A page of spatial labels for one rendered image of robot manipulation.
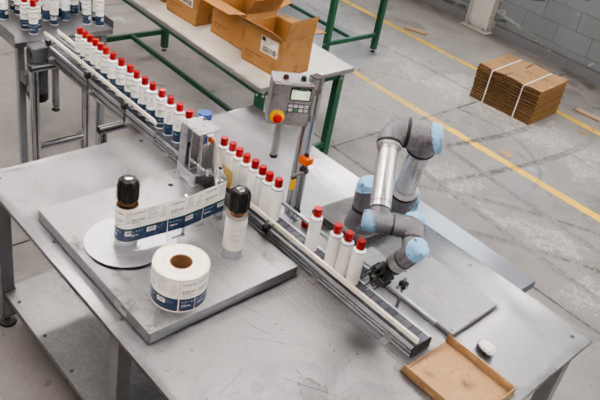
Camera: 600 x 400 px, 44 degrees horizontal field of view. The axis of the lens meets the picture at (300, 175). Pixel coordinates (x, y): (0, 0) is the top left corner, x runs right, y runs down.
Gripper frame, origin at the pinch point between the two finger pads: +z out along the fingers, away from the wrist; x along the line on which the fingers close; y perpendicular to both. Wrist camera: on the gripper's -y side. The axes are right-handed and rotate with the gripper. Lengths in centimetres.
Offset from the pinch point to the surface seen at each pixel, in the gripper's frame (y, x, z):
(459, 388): 2.3, 46.9, -15.5
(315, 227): 1.9, -29.2, 8.3
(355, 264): 2.1, -8.2, -1.3
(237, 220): 31, -43, 11
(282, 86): -1, -81, -14
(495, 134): -332, -72, 149
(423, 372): 7.3, 36.6, -9.5
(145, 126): 6, -122, 77
